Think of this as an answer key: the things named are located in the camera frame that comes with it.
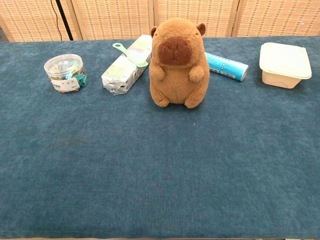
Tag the white green carton box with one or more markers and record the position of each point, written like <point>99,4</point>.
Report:
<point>125,70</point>

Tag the green plastic comb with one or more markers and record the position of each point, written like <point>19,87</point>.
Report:
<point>130,54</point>

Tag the blue roll of bags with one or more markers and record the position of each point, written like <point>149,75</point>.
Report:
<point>228,67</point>

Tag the blue table cloth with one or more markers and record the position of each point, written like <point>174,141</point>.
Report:
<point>160,155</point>

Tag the cream lidded plastic box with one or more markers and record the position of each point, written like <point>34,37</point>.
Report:
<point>285,65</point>

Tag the black tripod stand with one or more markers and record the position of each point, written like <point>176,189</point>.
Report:
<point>64,20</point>

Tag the brown capybara plush toy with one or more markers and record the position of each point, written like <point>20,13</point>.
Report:
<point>176,82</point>

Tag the clear jar of binder clips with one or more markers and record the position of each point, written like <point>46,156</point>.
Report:
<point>65,73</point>

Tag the woven folding screen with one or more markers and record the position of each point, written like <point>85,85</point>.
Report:
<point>175,17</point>

